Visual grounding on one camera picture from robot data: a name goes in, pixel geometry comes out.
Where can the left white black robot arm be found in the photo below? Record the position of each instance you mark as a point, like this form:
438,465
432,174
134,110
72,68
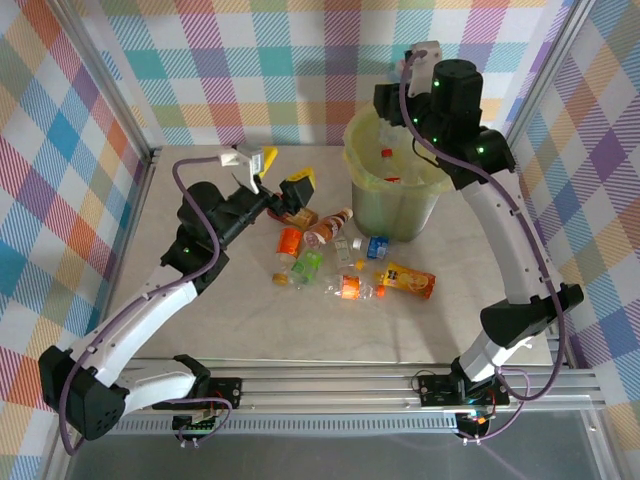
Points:
150,310

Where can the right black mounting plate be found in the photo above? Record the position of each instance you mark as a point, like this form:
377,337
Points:
435,391

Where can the yellow plastic bin liner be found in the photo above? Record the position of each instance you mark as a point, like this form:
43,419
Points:
357,165

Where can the colourful checked backdrop cloth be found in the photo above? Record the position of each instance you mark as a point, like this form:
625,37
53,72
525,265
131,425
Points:
250,75
40,150
600,200

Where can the brown-labelled red-capped plastic bottle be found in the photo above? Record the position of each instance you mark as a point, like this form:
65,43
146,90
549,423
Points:
325,229

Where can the aluminium upright frame post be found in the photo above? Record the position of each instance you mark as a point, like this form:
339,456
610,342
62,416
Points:
109,75
545,75

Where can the orange-labelled yellow-capped plastic bottle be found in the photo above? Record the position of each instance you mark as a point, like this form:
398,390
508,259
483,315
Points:
289,242

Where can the orange-labelled orange-capped plastic bottle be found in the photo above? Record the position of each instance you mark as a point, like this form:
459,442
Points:
350,286

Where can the black mounting plate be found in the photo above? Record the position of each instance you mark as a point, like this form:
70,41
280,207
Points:
435,391
227,391

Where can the left green circuit board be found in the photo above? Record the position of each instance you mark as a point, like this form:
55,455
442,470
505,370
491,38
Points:
197,425

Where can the green circuit board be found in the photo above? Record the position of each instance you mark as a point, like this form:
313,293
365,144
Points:
474,421
197,425

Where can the slim white-labelled clear bottle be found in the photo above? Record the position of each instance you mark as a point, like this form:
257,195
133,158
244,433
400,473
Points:
342,250

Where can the yellow orange juice bottle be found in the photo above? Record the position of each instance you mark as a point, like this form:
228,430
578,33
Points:
407,281

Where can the brown tea bottle red cap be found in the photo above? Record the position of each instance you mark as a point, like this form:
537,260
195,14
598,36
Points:
302,217

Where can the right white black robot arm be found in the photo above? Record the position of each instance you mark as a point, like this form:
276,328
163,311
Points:
505,250

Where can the red-labelled clear plastic bottle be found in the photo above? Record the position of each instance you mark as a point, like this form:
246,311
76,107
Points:
386,159

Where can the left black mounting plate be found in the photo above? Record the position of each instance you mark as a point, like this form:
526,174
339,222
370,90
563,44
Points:
227,391

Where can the right green circuit board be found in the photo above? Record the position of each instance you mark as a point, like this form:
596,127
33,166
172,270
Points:
474,421

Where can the grey metal bin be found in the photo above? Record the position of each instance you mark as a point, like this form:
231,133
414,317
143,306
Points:
395,215

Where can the aluminium base rail beam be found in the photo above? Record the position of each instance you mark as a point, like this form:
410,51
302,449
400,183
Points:
325,390

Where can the blue-labelled white-capped plastic bottle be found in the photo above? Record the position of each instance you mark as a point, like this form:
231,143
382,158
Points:
377,246

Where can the green-labelled clear plastic bottle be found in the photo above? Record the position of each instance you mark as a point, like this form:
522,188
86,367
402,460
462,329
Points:
307,262

